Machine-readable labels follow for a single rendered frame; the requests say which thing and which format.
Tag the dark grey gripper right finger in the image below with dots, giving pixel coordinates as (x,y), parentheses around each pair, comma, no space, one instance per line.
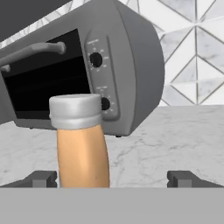
(182,179)

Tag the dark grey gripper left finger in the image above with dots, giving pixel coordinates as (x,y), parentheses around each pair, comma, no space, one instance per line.
(40,179)

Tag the tan shaker with grey cap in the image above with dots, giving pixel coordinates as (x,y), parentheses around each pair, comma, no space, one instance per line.
(81,145)

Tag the black toaster oven glass door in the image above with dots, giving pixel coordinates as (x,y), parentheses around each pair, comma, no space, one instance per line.
(46,81)

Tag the black toaster oven knob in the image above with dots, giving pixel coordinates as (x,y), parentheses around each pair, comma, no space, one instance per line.
(105,103)
(96,59)

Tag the grey toaster oven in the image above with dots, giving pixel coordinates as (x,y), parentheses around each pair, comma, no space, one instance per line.
(131,64)

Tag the dark grey wall cabinet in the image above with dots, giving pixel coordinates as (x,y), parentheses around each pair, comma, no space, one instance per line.
(26,14)

